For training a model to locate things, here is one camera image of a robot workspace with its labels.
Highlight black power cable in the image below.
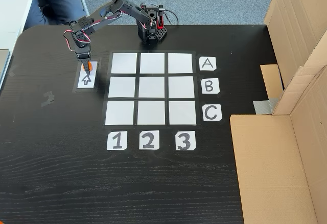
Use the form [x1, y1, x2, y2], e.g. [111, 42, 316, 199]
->
[163, 9, 179, 27]

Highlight white nine-square grid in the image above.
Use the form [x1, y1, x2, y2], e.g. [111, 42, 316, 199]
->
[102, 51, 199, 127]

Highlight letter A paper sheet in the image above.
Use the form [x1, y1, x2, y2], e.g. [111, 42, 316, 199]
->
[199, 57, 217, 72]

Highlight round orange token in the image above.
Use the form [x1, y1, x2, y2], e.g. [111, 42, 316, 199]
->
[81, 61, 94, 73]

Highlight white desk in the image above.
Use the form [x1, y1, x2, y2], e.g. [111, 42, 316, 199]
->
[0, 0, 39, 51]

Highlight number 1 paper sheet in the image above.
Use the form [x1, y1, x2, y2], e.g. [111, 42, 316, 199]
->
[106, 131, 128, 150]

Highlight clear tape scraps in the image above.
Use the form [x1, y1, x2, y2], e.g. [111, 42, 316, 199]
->
[40, 92, 56, 107]

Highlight person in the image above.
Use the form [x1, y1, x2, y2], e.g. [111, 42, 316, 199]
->
[24, 0, 90, 27]

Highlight red white servo wire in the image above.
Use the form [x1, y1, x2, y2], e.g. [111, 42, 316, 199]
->
[63, 29, 91, 54]

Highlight number 2 paper sheet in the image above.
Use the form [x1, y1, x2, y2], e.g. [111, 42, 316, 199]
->
[138, 130, 160, 150]

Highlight red black bar clamp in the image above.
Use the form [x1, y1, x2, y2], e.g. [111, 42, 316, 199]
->
[156, 4, 166, 30]

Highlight grey duct tape strip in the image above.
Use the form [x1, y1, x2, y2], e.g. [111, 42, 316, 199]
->
[253, 98, 279, 115]

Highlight letter B paper sheet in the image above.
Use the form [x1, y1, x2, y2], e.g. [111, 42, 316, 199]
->
[201, 78, 220, 95]

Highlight number 3 paper sheet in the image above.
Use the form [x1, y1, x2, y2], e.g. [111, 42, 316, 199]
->
[175, 131, 197, 151]

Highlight brown cardboard panel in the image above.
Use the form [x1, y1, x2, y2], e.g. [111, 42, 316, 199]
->
[260, 0, 327, 115]
[229, 65, 327, 224]

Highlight white arrow paper sheet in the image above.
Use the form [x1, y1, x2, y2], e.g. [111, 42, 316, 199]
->
[76, 60, 99, 89]

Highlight letter C paper sheet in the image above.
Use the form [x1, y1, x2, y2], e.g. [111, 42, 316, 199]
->
[202, 104, 222, 122]

